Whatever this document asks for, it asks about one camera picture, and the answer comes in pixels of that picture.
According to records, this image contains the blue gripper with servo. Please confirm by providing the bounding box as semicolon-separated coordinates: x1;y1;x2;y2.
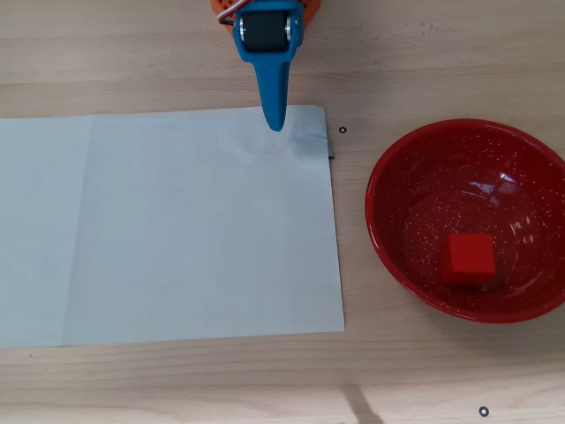
233;0;305;133

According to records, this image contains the red speckled enamel bowl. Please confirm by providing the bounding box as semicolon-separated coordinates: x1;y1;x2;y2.
364;117;565;325

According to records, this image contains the red cube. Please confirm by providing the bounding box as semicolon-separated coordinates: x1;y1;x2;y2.
441;232;497;286

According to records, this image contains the white red black servo cable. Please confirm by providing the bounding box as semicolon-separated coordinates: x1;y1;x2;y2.
217;0;249;26

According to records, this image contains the white paper sheet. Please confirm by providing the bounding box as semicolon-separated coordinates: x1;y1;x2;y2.
0;104;347;351

